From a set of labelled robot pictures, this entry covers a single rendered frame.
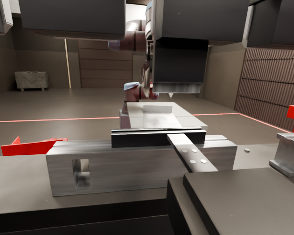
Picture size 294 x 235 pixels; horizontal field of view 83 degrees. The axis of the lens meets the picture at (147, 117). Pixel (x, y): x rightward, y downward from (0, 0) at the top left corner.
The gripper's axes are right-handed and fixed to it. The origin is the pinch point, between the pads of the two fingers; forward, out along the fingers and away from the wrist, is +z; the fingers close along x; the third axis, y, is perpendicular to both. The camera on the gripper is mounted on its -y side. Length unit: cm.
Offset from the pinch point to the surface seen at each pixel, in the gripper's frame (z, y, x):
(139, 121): 9.7, 3.8, -5.3
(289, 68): -190, -214, 275
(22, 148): 11, -20, -50
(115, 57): -561, -576, -151
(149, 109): 3.6, -1.8, -2.7
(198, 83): 5.3, 13.3, 7.0
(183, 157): 20.7, 17.0, 1.8
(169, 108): 3.4, -1.9, 3.1
